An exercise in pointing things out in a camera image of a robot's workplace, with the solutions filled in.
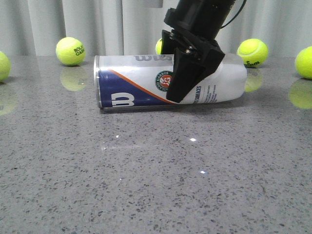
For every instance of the white pleated curtain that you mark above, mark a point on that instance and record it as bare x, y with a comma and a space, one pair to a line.
131, 27

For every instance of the centre yellow tennis ball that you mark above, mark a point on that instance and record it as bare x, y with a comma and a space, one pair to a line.
158, 47

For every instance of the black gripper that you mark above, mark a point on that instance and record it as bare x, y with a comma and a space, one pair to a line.
195, 52

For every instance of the far right tennis ball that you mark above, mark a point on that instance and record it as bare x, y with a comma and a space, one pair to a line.
303, 63

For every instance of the Roland Garros tennis ball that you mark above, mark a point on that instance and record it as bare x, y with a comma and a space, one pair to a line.
70, 51

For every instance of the right Wilson tennis ball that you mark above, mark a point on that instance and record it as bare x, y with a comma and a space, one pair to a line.
253, 52

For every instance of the clear plastic tennis ball can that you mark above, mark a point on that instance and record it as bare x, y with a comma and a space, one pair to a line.
143, 80

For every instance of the far left tennis ball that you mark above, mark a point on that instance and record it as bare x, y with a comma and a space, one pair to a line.
5, 66

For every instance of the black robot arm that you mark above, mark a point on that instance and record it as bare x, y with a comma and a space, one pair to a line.
199, 10

